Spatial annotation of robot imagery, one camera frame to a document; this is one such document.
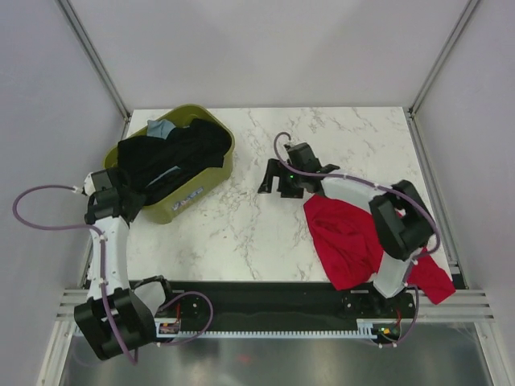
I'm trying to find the olive green plastic bin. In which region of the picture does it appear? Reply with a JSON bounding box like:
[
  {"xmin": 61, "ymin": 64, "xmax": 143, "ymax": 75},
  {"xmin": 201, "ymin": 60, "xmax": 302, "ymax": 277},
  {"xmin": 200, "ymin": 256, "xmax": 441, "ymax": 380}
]
[{"xmin": 103, "ymin": 105, "xmax": 235, "ymax": 224}]

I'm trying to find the right aluminium frame post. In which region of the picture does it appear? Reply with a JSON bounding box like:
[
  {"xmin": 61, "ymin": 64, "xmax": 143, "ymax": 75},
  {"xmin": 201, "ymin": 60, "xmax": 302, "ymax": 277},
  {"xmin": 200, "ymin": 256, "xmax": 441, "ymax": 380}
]
[{"xmin": 406, "ymin": 0, "xmax": 483, "ymax": 118}]

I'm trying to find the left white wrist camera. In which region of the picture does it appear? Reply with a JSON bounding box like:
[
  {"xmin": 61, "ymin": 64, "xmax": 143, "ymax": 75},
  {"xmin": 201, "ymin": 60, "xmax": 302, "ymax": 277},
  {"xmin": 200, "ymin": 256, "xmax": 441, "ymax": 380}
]
[{"xmin": 81, "ymin": 173, "xmax": 96, "ymax": 197}]

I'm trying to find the red t shirt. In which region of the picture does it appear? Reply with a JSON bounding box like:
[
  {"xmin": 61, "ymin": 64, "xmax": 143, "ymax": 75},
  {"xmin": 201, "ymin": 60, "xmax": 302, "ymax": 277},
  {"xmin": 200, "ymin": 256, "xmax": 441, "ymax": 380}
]
[{"xmin": 303, "ymin": 195, "xmax": 455, "ymax": 305}]

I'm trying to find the light blue t shirt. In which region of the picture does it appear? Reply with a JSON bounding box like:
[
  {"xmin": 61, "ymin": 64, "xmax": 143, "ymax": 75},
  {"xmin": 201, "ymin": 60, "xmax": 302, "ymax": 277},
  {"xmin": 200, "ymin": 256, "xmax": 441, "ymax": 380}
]
[{"xmin": 146, "ymin": 119, "xmax": 176, "ymax": 140}]

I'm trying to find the aluminium frame post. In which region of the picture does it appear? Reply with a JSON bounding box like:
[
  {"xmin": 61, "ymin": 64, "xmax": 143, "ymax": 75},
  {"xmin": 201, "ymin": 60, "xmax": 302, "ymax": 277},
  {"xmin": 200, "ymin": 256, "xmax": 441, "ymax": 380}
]
[
  {"xmin": 55, "ymin": 0, "xmax": 131, "ymax": 122},
  {"xmin": 406, "ymin": 0, "xmax": 483, "ymax": 118}
]

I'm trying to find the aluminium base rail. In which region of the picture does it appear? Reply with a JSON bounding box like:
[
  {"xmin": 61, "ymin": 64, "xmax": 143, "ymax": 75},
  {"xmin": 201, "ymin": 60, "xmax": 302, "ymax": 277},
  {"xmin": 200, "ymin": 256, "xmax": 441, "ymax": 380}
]
[{"xmin": 56, "ymin": 289, "xmax": 494, "ymax": 322}]

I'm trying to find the white slotted cable duct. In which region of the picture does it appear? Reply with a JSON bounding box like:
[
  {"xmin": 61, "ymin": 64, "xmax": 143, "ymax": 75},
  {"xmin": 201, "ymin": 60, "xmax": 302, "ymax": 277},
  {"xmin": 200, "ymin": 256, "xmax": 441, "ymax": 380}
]
[{"xmin": 154, "ymin": 318, "xmax": 377, "ymax": 341}]

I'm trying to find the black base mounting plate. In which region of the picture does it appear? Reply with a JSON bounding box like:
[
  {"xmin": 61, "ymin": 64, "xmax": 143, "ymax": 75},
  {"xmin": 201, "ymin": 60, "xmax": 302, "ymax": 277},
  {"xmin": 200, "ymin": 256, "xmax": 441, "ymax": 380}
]
[{"xmin": 152, "ymin": 280, "xmax": 418, "ymax": 333}]

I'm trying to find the black t shirt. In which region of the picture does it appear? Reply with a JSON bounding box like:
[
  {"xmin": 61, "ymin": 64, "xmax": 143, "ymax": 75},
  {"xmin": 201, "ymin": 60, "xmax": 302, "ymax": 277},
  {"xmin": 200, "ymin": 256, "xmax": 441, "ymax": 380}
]
[{"xmin": 117, "ymin": 118, "xmax": 232, "ymax": 206}]

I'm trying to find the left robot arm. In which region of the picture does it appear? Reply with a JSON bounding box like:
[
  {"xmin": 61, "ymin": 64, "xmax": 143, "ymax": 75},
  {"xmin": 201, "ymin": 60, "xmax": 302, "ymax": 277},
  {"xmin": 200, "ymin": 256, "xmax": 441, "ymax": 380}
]
[{"xmin": 74, "ymin": 167, "xmax": 177, "ymax": 364}]

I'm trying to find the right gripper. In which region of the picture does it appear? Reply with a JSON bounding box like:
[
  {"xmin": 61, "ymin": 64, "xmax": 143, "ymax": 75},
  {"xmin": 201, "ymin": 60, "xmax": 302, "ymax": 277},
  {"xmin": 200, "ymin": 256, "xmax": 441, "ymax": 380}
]
[{"xmin": 257, "ymin": 158, "xmax": 304, "ymax": 199}]

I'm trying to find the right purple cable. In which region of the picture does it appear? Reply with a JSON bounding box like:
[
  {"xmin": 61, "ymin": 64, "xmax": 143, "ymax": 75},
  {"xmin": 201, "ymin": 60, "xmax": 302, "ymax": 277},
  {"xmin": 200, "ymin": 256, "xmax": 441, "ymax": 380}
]
[{"xmin": 273, "ymin": 132, "xmax": 440, "ymax": 350}]

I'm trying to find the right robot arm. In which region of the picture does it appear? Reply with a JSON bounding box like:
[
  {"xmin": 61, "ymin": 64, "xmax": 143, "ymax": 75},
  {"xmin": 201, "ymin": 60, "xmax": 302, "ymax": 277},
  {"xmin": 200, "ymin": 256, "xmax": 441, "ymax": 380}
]
[{"xmin": 257, "ymin": 142, "xmax": 441, "ymax": 317}]

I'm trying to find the left aluminium frame post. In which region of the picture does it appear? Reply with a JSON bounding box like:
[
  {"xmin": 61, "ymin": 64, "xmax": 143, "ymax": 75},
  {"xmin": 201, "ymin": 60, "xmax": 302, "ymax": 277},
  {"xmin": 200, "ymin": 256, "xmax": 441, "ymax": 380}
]
[{"xmin": 55, "ymin": 0, "xmax": 131, "ymax": 122}]

